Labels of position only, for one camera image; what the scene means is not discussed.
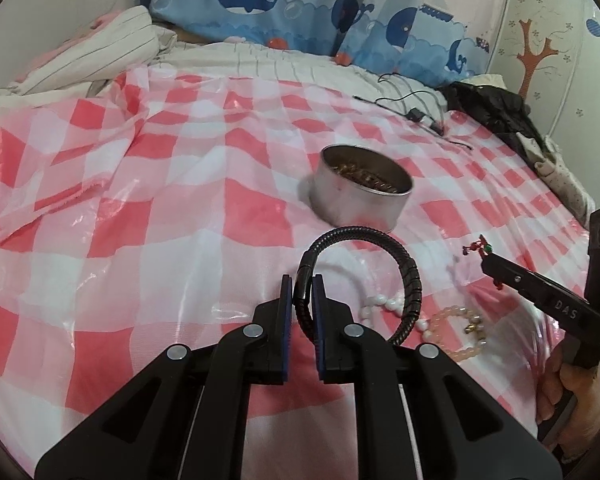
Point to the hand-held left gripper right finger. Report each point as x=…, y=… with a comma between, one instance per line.
x=320, y=330

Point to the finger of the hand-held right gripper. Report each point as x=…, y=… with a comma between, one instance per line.
x=515, y=277

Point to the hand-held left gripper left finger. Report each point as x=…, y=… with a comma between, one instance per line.
x=284, y=330

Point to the round metal tin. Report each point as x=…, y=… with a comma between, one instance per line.
x=350, y=205

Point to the person's right hand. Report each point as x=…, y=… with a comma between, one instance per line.
x=575, y=400

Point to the beige dotted cloth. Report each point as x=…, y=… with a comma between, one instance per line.
x=562, y=180

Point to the black jacket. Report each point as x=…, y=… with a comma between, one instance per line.
x=500, y=107

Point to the pink checked plastic sheet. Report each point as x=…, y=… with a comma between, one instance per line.
x=130, y=210

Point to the cream fluffy cloth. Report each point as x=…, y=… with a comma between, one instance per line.
x=487, y=81

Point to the white wardrobe tree print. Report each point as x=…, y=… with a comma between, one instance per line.
x=560, y=35

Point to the small whale print pillow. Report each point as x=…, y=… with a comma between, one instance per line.
x=420, y=40

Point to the white striped bed sheet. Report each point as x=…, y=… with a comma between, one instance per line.
x=280, y=62

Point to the large whale print pillow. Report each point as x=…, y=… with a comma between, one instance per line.
x=260, y=5

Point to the striped white pillow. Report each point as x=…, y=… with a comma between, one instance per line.
x=90, y=55

